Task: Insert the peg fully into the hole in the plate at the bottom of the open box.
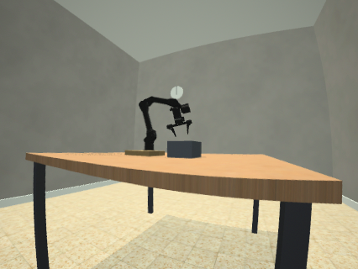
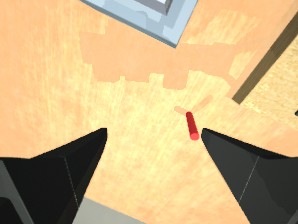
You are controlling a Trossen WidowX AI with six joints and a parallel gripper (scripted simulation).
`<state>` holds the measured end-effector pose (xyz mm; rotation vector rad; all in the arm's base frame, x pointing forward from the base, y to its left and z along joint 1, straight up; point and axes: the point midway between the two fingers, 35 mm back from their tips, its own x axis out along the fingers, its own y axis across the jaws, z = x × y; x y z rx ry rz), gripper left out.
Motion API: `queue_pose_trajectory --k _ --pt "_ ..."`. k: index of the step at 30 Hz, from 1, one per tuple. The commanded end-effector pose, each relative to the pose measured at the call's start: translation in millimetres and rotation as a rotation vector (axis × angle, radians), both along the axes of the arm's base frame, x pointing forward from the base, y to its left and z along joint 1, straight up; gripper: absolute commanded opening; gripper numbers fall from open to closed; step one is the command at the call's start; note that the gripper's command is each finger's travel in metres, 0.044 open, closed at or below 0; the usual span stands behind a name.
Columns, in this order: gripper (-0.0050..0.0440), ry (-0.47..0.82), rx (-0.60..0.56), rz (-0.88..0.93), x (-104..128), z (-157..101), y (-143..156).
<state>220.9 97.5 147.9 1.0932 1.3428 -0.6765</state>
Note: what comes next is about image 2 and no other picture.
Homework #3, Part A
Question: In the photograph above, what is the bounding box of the red peg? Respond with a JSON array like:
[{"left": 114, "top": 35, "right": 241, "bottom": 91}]
[{"left": 186, "top": 112, "right": 199, "bottom": 141}]

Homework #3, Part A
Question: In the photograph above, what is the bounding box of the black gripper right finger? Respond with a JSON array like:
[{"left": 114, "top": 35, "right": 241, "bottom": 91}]
[{"left": 201, "top": 128, "right": 298, "bottom": 224}]

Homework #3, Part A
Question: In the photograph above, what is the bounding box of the white flat plate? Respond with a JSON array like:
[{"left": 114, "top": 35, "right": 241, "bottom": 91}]
[{"left": 135, "top": 0, "right": 173, "bottom": 16}]

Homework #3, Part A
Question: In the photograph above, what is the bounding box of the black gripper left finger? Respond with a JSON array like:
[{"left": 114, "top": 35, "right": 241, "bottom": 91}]
[{"left": 0, "top": 127, "right": 108, "bottom": 224}]

